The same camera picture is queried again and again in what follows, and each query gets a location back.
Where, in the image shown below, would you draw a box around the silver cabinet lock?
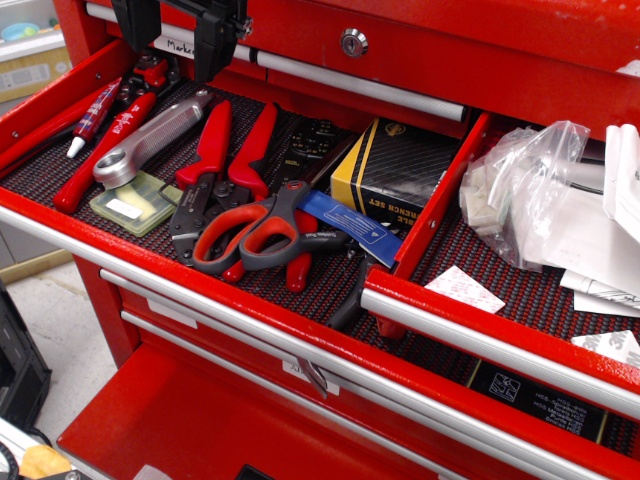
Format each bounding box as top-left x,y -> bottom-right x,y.
340,28 -> 369,58

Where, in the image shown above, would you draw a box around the red tool chest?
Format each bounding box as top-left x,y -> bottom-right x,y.
1,1 -> 639,479

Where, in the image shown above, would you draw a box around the green clear plastic case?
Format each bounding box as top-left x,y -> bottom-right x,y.
90,172 -> 182,237

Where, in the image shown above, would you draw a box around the silver utility knife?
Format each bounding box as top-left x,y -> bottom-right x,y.
93,90 -> 214,190

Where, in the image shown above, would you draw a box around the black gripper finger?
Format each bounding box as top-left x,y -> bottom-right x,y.
194,10 -> 252,83
112,0 -> 161,52

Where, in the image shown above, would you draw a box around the white markers label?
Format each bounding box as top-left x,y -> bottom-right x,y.
153,35 -> 195,59

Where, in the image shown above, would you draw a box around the black drill bit case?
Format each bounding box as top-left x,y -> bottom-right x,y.
467,361 -> 607,443

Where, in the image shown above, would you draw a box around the red handled wire stripper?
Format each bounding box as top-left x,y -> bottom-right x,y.
53,48 -> 181,214

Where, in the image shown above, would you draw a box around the red glue tube white cap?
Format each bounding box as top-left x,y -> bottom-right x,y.
66,78 -> 122,158

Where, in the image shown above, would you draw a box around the red handled crimping tool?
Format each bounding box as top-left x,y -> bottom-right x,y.
169,100 -> 280,266

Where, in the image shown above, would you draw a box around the cardboard box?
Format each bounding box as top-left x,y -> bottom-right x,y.
1,47 -> 71,102

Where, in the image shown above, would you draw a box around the white 3M adhesive pad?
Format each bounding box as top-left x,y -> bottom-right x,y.
571,330 -> 639,368

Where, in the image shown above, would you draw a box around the black equipment box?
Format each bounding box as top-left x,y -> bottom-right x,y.
1,284 -> 52,429

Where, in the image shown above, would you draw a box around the white papers stack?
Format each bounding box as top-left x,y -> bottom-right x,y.
536,124 -> 639,309

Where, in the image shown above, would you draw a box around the black multi crimper tool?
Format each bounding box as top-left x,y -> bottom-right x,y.
270,119 -> 357,194

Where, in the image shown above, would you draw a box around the red grey scissors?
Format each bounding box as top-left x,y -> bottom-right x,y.
192,180 -> 348,275

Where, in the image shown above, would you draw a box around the blue plastic pouch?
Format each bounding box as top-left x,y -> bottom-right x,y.
298,190 -> 402,268

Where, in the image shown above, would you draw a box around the black yellow wrench set box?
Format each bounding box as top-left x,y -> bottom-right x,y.
330,118 -> 459,229

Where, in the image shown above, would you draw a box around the clear plastic bag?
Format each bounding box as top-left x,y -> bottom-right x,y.
459,120 -> 604,271

